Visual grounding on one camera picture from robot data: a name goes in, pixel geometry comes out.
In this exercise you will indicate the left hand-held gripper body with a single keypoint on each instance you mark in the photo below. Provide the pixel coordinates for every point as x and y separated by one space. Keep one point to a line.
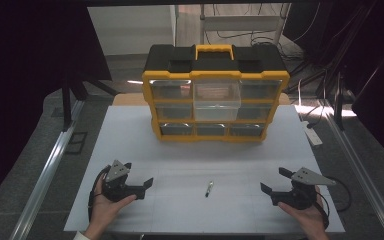
116 181

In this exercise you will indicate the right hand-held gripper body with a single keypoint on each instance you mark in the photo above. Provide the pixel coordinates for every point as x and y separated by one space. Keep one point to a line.
301 191

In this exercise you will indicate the small silver screw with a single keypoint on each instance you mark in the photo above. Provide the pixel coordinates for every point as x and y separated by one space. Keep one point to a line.
209 189

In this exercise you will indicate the clear plastic drawer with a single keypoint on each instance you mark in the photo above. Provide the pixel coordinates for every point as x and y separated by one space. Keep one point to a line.
217 100

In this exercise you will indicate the person's right hand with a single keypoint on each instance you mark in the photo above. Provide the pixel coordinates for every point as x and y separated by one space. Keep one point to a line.
305 218

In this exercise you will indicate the person's left hand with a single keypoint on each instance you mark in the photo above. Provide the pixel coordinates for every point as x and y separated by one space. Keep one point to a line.
105 210

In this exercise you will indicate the white power strip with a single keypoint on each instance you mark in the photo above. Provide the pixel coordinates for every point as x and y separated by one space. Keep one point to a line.
312 134

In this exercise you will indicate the black metal stand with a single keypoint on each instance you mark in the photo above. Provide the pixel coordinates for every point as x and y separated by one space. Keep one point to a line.
67 106
338 106

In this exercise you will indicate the set of clear organizer drawers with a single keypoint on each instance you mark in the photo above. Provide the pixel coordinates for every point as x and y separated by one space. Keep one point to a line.
171 89

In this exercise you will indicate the yellow black drawer organizer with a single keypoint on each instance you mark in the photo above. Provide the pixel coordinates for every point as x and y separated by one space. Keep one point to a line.
213 65

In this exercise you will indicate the dark curtain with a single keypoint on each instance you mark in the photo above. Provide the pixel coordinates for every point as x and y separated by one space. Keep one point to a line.
30 66
380 83

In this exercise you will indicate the white cabinet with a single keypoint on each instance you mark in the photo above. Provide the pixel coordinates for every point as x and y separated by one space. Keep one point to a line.
130 30

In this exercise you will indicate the black floor frame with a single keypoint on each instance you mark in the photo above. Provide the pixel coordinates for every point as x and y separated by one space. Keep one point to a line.
76 143

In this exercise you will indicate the aluminium frame rail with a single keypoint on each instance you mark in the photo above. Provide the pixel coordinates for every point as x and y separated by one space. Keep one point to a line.
46 173
363 173

